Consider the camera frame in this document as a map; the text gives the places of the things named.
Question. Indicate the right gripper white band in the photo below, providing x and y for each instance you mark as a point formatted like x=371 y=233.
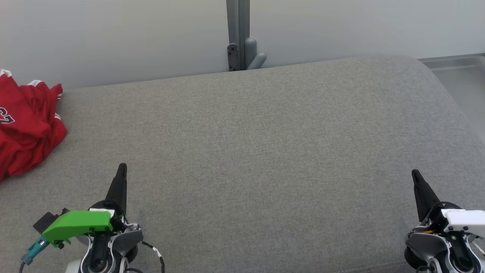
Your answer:
x=466 y=220

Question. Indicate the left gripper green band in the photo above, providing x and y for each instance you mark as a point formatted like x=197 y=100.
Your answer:
x=83 y=222

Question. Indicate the red jersey white sleeves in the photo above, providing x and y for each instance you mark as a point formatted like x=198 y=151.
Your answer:
x=26 y=132

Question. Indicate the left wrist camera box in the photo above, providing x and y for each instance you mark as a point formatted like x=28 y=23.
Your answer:
x=45 y=222

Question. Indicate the black hinge bracket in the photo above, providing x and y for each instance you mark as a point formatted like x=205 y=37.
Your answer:
x=232 y=57

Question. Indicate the grey metal partition post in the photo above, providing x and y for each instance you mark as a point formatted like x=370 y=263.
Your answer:
x=238 y=22

